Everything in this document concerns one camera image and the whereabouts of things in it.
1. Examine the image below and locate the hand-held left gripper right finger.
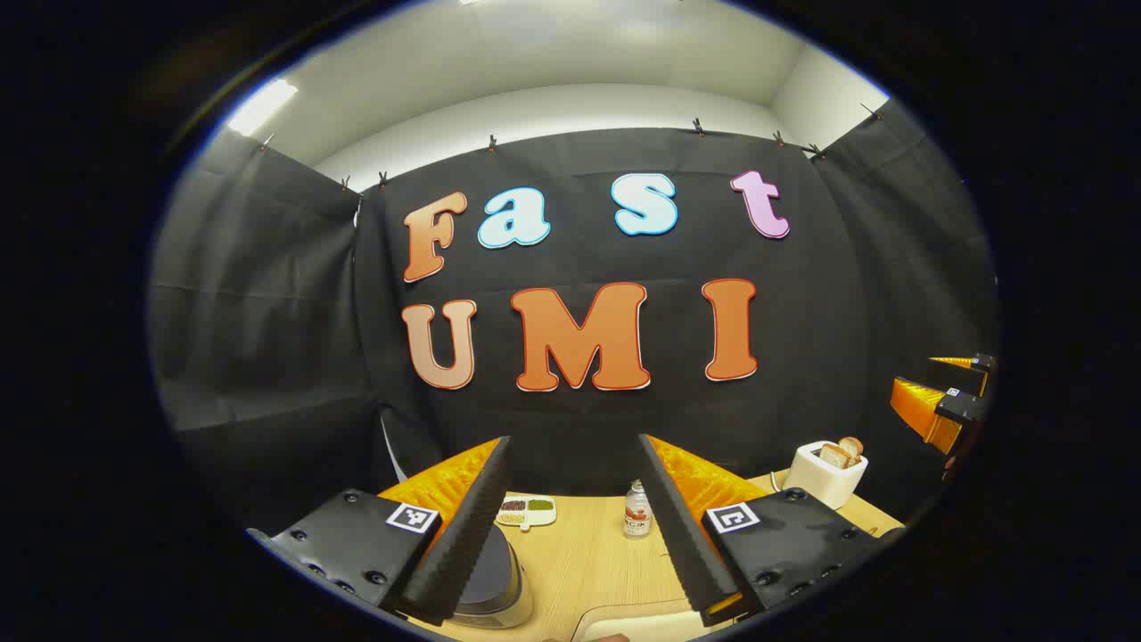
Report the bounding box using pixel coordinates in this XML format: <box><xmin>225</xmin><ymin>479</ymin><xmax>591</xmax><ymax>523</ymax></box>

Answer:
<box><xmin>636</xmin><ymin>433</ymin><xmax>904</xmax><ymax>629</ymax></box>

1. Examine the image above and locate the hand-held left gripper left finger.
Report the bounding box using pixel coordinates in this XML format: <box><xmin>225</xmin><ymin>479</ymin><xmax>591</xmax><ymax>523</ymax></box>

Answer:
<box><xmin>247</xmin><ymin>435</ymin><xmax>515</xmax><ymax>627</ymax></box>

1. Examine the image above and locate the dark grey rice cooker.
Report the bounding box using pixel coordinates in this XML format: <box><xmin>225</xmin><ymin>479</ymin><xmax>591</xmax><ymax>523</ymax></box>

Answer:
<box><xmin>450</xmin><ymin>522</ymin><xmax>536</xmax><ymax>630</ymax></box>

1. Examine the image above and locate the clear plastic drink bottle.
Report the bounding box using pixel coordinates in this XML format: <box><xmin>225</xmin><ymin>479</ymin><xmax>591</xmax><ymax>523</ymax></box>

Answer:
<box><xmin>623</xmin><ymin>480</ymin><xmax>654</xmax><ymax>539</ymax></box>

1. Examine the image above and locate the white divided bean plate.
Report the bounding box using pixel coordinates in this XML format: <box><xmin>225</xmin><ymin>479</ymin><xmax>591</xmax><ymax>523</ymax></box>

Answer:
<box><xmin>496</xmin><ymin>495</ymin><xmax>558</xmax><ymax>531</ymax></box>

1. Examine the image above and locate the white toaster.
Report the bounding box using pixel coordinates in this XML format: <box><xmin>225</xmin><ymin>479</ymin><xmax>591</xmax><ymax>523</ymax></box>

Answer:
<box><xmin>783</xmin><ymin>440</ymin><xmax>869</xmax><ymax>510</ymax></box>

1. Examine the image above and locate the ceiling light panel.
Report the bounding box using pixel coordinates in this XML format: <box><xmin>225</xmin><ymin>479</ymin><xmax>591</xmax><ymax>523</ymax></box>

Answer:
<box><xmin>227</xmin><ymin>78</ymin><xmax>300</xmax><ymax>137</ymax></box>

